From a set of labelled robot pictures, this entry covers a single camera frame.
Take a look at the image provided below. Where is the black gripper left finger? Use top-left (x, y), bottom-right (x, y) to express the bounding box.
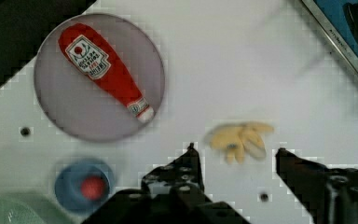
top-left (81, 144), bottom-right (251, 224)

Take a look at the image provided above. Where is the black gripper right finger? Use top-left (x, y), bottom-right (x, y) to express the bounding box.
top-left (275, 147), bottom-right (358, 224)

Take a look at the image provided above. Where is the yellow plush banana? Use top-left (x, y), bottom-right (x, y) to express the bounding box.
top-left (204, 121), bottom-right (274, 164)

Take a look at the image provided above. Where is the red ball in bowl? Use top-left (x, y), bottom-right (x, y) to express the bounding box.
top-left (80, 175), bottom-right (106, 201)

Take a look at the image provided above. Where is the blue bowl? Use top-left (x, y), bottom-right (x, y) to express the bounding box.
top-left (54, 159), bottom-right (115, 215)

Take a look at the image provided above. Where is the red plush ketchup bottle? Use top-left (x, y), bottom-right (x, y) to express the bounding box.
top-left (58, 23), bottom-right (155, 123)

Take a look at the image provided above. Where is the black toaster oven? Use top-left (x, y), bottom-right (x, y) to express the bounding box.
top-left (297, 0), bottom-right (358, 78)

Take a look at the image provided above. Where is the green perforated colander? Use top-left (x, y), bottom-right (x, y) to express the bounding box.
top-left (0, 193), bottom-right (75, 224)

